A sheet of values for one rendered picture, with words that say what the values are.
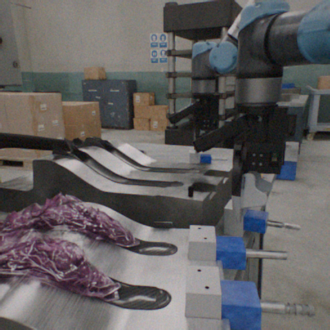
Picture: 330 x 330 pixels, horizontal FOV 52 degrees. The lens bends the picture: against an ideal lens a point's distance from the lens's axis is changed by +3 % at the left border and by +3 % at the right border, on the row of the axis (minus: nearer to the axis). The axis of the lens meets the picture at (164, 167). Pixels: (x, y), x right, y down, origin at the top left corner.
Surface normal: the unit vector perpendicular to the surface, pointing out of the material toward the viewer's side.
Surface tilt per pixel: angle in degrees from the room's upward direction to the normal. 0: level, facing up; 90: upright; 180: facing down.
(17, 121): 89
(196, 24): 90
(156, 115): 84
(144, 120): 92
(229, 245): 0
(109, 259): 28
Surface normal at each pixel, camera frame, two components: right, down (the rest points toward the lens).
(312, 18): -0.80, -0.27
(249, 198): -0.39, -0.02
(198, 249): -0.11, 0.25
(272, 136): -0.40, 0.24
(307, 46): -0.77, 0.55
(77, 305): 0.46, -0.84
